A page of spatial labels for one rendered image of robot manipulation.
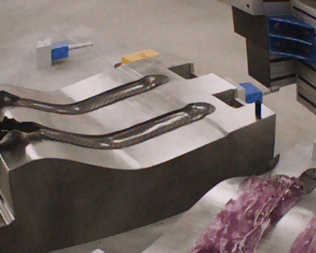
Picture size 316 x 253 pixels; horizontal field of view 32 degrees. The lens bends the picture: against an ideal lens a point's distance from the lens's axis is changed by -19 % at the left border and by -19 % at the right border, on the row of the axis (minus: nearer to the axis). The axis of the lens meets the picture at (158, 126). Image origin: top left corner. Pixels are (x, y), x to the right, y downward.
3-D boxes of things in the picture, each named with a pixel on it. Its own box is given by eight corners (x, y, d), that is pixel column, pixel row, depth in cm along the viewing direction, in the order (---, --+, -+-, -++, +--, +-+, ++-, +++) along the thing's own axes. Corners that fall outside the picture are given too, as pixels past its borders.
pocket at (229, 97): (236, 111, 88) (236, 86, 86) (258, 126, 84) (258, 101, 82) (211, 120, 86) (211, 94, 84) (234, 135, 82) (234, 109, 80)
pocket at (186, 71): (193, 83, 96) (192, 62, 94) (214, 96, 92) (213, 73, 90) (167, 91, 94) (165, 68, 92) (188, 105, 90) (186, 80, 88)
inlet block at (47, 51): (92, 50, 127) (92, 28, 125) (94, 58, 123) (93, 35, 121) (37, 62, 126) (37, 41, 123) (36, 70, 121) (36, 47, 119)
